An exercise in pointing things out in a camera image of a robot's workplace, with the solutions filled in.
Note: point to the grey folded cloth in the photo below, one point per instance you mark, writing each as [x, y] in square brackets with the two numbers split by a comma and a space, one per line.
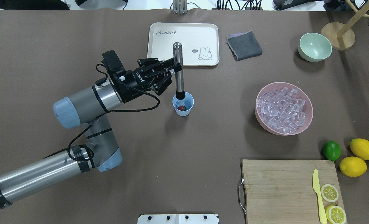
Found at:
[244, 45]

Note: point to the cream rabbit tray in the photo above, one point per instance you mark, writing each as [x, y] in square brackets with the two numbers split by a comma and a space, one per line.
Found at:
[200, 42]

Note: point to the lemon slice upper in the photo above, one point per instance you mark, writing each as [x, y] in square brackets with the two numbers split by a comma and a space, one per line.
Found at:
[329, 193]

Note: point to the yellow plastic knife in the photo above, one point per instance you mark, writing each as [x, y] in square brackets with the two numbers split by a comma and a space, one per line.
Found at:
[316, 187]

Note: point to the red strawberry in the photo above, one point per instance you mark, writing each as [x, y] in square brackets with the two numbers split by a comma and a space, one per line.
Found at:
[181, 108]

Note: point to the lemon slice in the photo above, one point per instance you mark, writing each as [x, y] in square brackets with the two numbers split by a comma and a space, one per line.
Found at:
[335, 215]
[329, 193]

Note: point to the green lime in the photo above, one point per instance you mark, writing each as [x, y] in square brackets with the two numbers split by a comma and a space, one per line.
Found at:
[331, 150]

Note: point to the pink bowl of ice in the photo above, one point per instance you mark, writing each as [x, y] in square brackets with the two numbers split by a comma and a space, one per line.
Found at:
[283, 109]

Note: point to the mint green bowl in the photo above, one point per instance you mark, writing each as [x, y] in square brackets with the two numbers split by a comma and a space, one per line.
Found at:
[314, 47]

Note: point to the lemon slice lower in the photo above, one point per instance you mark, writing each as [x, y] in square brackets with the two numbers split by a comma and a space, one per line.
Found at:
[335, 215]

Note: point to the yellow lemon near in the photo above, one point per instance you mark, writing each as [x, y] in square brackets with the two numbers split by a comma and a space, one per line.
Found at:
[353, 166]

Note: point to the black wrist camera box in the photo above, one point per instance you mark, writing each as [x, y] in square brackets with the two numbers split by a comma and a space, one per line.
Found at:
[113, 64]

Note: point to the yellow lemon far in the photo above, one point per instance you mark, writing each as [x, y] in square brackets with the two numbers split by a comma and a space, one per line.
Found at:
[360, 148]

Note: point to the blue plastic cup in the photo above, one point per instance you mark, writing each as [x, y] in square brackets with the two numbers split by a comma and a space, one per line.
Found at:
[187, 101]

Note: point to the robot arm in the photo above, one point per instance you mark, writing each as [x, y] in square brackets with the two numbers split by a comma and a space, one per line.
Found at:
[89, 108]

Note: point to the yellow lemon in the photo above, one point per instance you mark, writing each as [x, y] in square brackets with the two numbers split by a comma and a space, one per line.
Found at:
[353, 166]
[360, 148]

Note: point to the wooden cup stand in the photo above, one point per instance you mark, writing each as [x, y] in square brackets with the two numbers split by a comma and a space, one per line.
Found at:
[340, 35]

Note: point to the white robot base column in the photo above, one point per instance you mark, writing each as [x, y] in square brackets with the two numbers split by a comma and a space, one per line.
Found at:
[178, 219]

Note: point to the wooden cutting board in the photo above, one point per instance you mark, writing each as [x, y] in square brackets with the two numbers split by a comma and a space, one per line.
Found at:
[279, 191]

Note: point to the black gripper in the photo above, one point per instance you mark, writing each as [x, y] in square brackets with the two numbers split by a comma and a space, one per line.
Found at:
[132, 84]

